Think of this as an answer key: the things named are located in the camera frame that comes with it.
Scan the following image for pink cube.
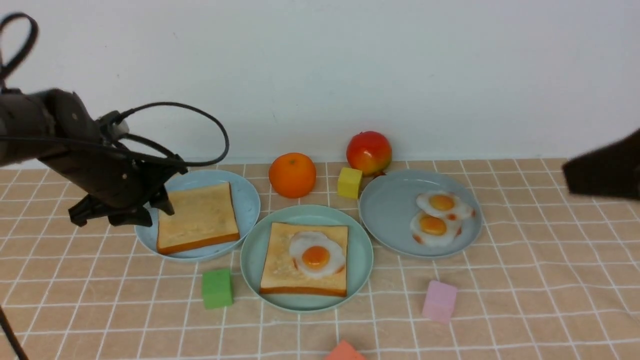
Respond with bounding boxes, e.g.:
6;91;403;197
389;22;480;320
422;280;458;325

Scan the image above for toast slice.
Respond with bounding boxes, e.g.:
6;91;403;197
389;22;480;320
259;222;349;297
156;182;241;255

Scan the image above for fried egg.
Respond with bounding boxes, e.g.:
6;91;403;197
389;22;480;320
409;212;462;248
288;231;346;280
415;190;476;221

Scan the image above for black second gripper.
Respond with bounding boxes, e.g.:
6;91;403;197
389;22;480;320
561;129;640;201

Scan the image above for orange-red cube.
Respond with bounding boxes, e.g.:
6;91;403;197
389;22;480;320
324;340;366;360

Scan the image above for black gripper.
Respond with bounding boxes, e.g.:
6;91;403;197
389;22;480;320
38;89;187;227

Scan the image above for light blue left plate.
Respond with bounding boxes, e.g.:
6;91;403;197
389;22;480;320
134;170;261;263

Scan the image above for red yellow apple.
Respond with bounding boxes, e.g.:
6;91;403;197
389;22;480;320
345;131;393;178

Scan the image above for orange mandarin fruit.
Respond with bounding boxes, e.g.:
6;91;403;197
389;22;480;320
268;152;317;199

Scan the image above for grey-blue right plate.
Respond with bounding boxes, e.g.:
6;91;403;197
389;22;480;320
358;170;485;260

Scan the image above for yellow cube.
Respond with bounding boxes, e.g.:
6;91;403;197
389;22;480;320
336;167;363;200

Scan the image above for green centre plate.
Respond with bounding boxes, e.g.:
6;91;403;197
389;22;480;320
240;204;374;313

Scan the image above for green cube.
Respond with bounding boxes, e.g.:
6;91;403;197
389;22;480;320
201;268;234;310

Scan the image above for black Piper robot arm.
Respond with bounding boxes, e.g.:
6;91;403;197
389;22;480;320
0;89;230;227

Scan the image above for black strap loop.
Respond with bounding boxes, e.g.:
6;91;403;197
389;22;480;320
0;12;39;88

